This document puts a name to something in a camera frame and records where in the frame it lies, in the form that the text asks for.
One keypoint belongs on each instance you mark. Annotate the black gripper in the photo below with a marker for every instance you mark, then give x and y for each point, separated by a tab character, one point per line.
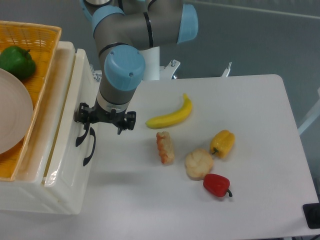
91	115

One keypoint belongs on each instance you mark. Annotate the white drawer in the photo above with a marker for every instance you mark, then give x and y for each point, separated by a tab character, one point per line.
74	174
81	72

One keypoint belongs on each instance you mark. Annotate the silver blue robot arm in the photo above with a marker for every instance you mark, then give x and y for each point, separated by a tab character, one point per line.
122	29

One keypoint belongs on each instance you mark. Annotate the white drawer cabinet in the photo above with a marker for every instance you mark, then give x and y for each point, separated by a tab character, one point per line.
27	192

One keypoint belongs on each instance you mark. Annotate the long toasted bread stick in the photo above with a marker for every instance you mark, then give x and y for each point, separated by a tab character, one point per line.
165	147

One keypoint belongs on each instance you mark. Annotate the yellow banana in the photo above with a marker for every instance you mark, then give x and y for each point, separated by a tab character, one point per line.
173	118

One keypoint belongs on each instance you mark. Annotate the beige round plate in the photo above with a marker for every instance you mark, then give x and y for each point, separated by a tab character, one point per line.
16	111

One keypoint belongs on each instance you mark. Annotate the round bread bun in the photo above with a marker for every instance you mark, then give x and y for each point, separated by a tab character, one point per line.
198	163

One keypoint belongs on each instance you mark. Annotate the orange woven basket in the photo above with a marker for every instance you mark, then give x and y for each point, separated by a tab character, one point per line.
42	40

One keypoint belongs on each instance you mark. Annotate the green bell pepper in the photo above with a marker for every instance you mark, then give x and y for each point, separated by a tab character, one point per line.
18	62

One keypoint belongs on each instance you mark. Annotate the yellow bell pepper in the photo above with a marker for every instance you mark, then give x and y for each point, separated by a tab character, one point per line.
222	143

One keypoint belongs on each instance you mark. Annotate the red bell pepper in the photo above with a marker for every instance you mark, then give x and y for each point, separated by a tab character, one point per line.
217	185

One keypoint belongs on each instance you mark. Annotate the black device at table corner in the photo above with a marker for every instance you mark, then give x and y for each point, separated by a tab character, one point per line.
312	215

